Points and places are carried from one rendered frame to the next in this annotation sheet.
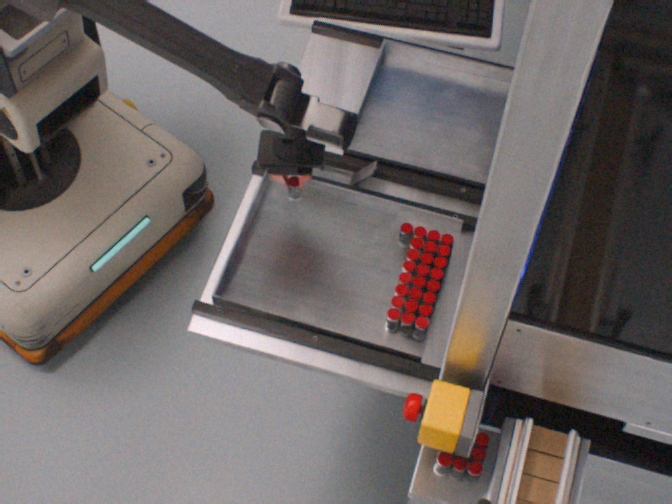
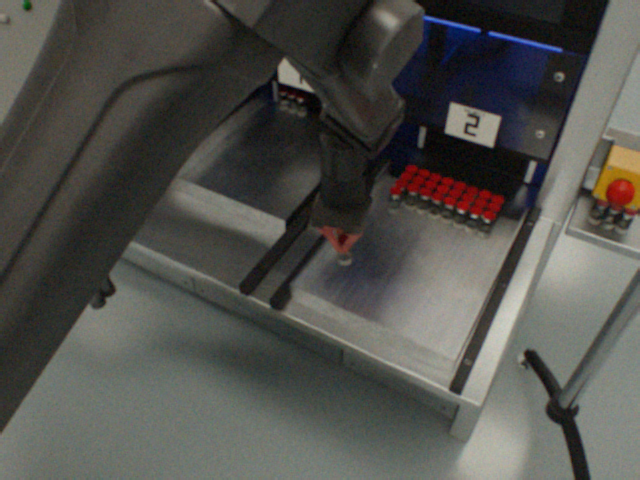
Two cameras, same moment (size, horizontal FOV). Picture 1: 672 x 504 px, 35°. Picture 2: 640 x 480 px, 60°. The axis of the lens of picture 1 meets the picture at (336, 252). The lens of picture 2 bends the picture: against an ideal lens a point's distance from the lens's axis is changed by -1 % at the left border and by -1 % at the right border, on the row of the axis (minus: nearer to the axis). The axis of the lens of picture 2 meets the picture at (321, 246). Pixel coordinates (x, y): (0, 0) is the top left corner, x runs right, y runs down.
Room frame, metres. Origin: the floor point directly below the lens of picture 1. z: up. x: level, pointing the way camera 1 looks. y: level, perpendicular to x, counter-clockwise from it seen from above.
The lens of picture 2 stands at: (0.87, 0.62, 1.56)
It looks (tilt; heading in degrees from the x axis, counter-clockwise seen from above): 47 degrees down; 285
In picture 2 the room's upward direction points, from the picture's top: straight up
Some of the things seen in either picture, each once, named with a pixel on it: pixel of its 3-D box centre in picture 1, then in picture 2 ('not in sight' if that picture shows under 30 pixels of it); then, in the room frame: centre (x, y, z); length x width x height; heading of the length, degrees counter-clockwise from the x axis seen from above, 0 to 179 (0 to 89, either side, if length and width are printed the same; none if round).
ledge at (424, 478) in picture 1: (464, 467); (610, 219); (0.55, -0.20, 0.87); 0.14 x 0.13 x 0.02; 75
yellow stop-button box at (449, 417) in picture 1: (449, 417); (625, 175); (0.57, -0.16, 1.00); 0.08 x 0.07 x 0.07; 75
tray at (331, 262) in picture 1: (340, 262); (415, 252); (0.87, -0.01, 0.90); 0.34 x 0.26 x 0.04; 74
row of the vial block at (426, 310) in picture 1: (433, 286); (451, 193); (0.83, -0.16, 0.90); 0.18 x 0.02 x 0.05; 164
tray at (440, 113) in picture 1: (456, 120); (275, 151); (1.17, -0.20, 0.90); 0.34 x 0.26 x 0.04; 75
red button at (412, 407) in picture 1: (417, 408); (620, 191); (0.59, -0.12, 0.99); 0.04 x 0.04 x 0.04; 75
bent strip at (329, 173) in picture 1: (334, 166); (304, 233); (1.06, 0.01, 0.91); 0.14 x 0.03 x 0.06; 74
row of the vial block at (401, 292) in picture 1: (406, 278); (442, 208); (0.84, -0.11, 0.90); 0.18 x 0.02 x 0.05; 164
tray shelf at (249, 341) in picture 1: (391, 195); (334, 212); (1.03, -0.09, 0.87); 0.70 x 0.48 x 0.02; 165
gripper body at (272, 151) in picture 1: (290, 139); (343, 187); (0.98, 0.07, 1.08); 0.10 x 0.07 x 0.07; 88
